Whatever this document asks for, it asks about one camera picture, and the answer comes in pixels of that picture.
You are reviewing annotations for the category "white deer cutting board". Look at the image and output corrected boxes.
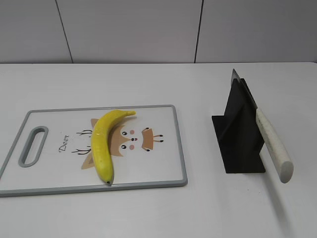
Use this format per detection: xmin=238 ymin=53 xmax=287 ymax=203
xmin=0 ymin=105 xmax=187 ymax=197

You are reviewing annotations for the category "yellow plastic banana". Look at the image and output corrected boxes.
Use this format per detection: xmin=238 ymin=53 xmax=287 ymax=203
xmin=91 ymin=110 xmax=136 ymax=185

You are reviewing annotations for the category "white handled kitchen knife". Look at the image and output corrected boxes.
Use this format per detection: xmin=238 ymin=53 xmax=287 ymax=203
xmin=231 ymin=69 xmax=294 ymax=183

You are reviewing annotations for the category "black knife stand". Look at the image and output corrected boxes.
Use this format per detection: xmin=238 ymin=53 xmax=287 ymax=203
xmin=211 ymin=78 xmax=265 ymax=174

